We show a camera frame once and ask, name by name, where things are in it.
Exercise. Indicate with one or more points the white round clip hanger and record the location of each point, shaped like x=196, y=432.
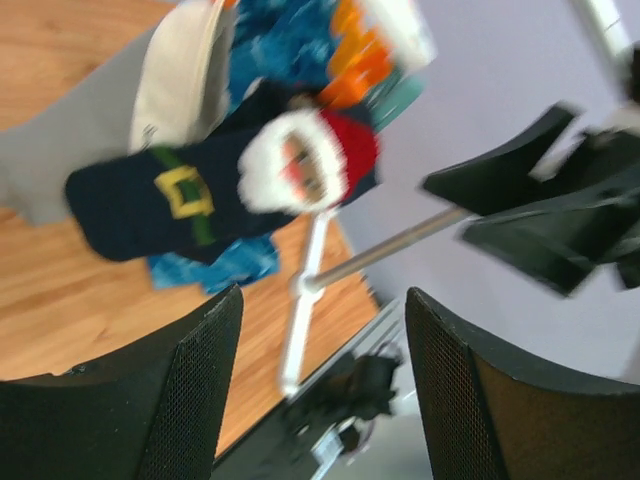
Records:
x=404, y=30

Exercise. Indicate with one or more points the teal clothes peg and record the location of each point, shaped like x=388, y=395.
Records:
x=390, y=98

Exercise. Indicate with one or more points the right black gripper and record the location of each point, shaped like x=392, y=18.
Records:
x=594, y=219

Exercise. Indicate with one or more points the blue patterned cloth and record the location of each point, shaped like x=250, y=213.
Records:
x=276, y=45

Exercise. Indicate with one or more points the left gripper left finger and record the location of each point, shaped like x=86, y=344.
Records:
x=152, y=409

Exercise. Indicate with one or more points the aluminium rail frame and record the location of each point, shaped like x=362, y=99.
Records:
x=369, y=376

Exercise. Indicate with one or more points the grey sock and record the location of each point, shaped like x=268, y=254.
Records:
x=90, y=123

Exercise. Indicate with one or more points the orange clothes peg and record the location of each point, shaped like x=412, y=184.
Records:
x=353, y=85

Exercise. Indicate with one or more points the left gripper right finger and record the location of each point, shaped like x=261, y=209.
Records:
x=491, y=410

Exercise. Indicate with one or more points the cream beige sock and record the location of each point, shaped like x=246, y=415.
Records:
x=183, y=93

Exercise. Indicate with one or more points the red white sock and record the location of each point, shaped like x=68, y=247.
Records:
x=237, y=184

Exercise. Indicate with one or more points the black base mat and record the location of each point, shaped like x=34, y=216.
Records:
x=295, y=440

